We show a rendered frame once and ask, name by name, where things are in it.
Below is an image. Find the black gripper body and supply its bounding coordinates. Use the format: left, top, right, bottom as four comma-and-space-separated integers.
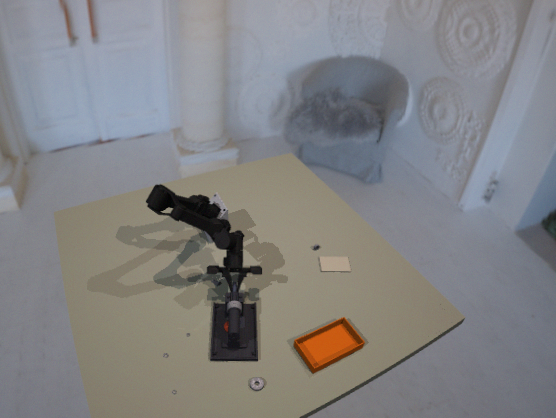
207, 250, 262, 275

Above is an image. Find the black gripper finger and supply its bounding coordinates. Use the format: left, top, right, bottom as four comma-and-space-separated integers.
237, 274, 247, 293
222, 275, 233, 292

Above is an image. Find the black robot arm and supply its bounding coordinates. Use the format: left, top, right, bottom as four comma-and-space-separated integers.
146, 184, 244, 250

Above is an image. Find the orange shallow tray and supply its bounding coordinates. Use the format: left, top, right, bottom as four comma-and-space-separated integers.
293, 317, 365, 373

